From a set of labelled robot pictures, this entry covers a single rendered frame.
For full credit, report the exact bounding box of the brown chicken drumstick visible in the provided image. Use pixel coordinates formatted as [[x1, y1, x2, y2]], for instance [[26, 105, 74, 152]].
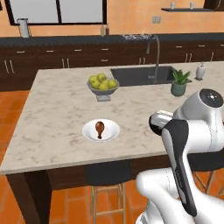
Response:
[[94, 121, 106, 140]]

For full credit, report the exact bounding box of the grey fruit bowl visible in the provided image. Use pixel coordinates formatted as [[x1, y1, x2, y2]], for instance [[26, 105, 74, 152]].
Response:
[[86, 78, 120, 102]]

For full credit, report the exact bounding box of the white plate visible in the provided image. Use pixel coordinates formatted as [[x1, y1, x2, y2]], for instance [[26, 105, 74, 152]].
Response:
[[81, 118, 121, 144]]

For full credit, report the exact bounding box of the dark grey sink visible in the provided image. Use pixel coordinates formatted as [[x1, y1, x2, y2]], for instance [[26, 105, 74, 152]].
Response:
[[109, 66, 179, 88]]

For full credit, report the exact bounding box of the marble-topped wooden kitchen island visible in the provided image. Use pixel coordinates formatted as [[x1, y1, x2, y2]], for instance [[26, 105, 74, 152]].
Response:
[[0, 60, 224, 224]]

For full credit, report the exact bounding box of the dark-seated wooden stool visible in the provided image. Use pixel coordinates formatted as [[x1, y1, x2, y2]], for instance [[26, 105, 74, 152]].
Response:
[[85, 161, 133, 224], [186, 149, 224, 197]]

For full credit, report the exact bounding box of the dark brown cupboard run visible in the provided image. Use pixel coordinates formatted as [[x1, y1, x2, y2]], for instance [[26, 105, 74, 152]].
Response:
[[0, 31, 224, 93]]

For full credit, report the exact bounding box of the grey curved tap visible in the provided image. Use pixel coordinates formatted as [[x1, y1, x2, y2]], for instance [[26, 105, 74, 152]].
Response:
[[146, 34, 162, 84]]

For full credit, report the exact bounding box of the green potted plant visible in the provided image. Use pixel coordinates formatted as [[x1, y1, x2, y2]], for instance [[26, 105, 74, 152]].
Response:
[[170, 68, 193, 98]]

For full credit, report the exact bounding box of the white soap dispenser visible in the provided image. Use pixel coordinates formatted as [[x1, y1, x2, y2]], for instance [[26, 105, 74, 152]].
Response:
[[194, 60, 207, 81]]

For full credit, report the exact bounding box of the black-framed window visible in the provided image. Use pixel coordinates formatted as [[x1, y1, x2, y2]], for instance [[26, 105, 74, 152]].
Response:
[[3, 0, 108, 26]]

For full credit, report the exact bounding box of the grey metal jug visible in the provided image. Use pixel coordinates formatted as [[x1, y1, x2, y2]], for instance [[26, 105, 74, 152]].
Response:
[[16, 17, 32, 39]]

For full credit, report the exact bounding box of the dark wall shelf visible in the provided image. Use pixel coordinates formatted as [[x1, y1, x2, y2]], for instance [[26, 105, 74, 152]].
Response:
[[160, 7, 215, 13]]

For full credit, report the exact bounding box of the dark brown wall cupboard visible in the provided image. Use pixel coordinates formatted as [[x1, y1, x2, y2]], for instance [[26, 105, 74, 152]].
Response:
[[203, 0, 224, 12]]

